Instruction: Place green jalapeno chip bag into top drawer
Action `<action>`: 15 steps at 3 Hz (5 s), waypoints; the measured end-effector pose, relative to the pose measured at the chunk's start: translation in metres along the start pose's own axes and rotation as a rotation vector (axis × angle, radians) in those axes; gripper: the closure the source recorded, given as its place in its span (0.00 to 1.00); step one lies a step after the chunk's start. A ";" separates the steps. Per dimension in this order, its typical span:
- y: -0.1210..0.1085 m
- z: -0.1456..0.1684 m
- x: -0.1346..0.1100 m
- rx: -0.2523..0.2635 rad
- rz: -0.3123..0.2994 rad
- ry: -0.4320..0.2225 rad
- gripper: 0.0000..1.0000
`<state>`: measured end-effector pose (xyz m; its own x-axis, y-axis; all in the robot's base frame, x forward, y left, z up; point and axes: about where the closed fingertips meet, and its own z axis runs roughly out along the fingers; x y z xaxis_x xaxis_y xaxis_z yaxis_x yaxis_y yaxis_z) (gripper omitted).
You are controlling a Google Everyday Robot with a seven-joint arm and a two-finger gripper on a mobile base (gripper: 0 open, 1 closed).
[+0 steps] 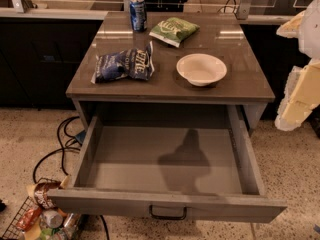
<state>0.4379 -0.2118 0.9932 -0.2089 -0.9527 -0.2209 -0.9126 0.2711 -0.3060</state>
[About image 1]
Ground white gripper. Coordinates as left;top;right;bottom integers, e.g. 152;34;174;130
275;0;320;131

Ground green jalapeno chip bag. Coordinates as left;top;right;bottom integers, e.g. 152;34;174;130
149;17;200;48

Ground grey cabinet with top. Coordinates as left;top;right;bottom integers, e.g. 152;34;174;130
66;12;274;129

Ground open grey top drawer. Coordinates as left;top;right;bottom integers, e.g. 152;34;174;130
49;103;286;223

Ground blue kettle chip bag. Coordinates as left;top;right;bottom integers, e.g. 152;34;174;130
91;42;155;84

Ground brown chip bag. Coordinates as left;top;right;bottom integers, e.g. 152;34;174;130
26;181;61;210

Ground orange snack bag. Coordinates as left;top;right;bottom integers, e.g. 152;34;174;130
16;207;42;231

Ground white bowl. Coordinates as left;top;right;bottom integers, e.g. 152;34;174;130
176;53;227;87

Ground blue soda can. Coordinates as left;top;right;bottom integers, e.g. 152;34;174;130
129;0;147;32

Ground silver can in basket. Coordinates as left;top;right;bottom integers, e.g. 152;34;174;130
42;210;63;228

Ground black drawer handle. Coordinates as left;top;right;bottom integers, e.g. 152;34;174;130
149;205;187;221

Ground black floor cables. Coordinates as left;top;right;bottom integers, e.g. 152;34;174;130
32;115;111;240

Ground metal railing frame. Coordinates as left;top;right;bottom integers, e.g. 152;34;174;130
0;0;320;21

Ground black wire basket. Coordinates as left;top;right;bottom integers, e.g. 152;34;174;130
1;179;86;240

